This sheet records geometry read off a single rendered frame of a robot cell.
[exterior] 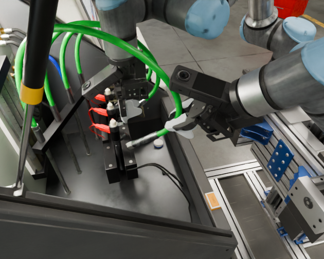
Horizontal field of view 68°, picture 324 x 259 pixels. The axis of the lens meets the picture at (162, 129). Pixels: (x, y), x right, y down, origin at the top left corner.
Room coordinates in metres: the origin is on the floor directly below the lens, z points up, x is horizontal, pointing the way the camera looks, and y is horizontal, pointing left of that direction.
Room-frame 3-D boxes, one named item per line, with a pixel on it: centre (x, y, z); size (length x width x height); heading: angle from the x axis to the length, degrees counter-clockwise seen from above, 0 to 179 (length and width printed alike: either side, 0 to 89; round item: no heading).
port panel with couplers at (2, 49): (0.68, 0.46, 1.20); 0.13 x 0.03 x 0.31; 15
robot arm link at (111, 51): (0.53, 0.09, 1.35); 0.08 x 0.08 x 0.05
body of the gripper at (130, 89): (0.53, 0.08, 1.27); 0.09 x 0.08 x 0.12; 105
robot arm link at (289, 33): (0.88, -0.49, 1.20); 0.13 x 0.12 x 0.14; 42
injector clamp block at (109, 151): (0.63, 0.17, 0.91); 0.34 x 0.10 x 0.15; 15
